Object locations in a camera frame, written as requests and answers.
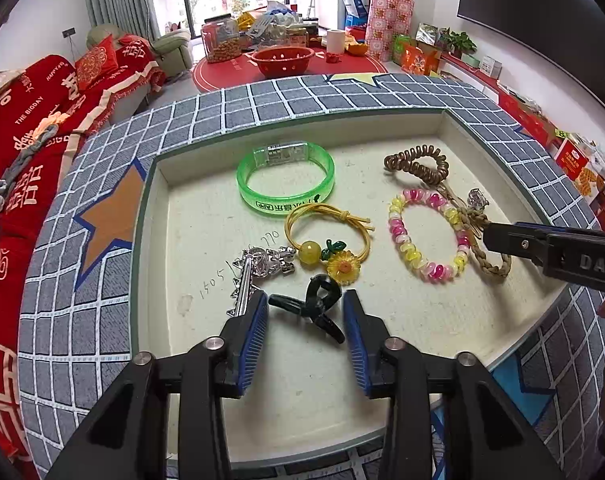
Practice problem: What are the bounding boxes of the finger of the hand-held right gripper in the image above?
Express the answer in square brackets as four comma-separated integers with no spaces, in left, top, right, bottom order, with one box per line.
[483,224,605,292]
[515,222,605,250]

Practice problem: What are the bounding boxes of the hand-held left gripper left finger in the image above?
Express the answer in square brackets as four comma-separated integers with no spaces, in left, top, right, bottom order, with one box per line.
[45,292,270,480]

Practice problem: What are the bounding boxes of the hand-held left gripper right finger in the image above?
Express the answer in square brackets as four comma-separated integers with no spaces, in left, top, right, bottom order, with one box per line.
[343,290,566,480]

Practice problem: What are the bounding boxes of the brown braided cord keychain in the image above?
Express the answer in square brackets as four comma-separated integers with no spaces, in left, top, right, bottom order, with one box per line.
[437,182,512,277]

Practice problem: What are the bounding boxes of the black claw hair clip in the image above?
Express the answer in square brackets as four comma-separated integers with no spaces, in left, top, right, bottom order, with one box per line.
[268,275,346,345]

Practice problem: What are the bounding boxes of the white shallow tray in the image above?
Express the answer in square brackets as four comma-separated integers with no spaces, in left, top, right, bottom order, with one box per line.
[135,107,578,466]

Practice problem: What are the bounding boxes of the yellow sunflower hair tie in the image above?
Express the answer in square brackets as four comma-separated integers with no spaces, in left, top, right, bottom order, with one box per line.
[285,204,376,283]

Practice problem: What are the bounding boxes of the silver metal keychain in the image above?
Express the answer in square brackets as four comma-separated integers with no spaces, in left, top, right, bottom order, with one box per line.
[226,246,297,317]

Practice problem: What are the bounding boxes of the pink yellow coil bracelet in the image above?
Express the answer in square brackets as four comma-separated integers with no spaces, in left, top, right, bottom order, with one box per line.
[389,187,471,283]

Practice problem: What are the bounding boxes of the brown coil hair tie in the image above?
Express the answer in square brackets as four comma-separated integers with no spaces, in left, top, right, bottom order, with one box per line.
[384,146,449,186]

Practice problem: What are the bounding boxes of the orange white snack box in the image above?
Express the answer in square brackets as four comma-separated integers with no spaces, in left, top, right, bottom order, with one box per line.
[553,139,605,201]

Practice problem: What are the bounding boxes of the red low cabinet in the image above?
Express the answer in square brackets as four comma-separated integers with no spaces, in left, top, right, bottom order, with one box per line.
[440,52,558,146]

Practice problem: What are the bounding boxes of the black television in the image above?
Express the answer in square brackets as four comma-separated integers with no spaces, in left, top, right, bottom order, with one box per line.
[457,0,605,116]

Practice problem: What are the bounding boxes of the green potted plant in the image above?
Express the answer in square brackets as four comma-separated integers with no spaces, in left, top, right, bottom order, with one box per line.
[440,29,477,58]

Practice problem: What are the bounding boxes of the green orange gift box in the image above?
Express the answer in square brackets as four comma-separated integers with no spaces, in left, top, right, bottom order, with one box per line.
[393,34,441,77]

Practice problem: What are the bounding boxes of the grey grid cloth with stars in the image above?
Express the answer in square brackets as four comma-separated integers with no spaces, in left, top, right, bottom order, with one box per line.
[16,72,605,480]

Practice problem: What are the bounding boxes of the red patterned gift box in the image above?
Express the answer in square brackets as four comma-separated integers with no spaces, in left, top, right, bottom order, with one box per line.
[365,0,414,63]

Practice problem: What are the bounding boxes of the red round table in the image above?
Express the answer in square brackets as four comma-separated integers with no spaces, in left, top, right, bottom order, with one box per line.
[191,45,389,95]

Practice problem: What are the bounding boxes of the red plastic colander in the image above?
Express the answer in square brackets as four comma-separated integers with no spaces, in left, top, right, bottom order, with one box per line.
[251,46,316,80]

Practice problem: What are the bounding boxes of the sofa with red cover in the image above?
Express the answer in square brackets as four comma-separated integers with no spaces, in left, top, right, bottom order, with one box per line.
[0,35,166,480]

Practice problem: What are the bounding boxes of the grey braided cloth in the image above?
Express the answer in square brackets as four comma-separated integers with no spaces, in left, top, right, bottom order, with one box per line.
[0,130,58,241]

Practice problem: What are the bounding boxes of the clear jar of snacks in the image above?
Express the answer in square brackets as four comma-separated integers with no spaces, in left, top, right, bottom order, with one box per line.
[202,15,242,64]

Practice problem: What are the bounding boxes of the beige armchair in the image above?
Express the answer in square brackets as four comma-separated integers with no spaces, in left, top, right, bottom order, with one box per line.
[86,25,193,78]

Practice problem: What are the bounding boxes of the red embroidered cushion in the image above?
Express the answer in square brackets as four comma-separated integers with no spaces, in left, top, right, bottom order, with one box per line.
[75,34,119,92]

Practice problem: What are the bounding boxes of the pile of plastic bags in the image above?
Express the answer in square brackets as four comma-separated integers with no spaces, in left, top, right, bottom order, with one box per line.
[237,2,308,36]

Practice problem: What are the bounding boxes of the green translucent bracelet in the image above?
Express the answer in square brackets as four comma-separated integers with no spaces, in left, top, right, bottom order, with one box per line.
[236,141,336,217]

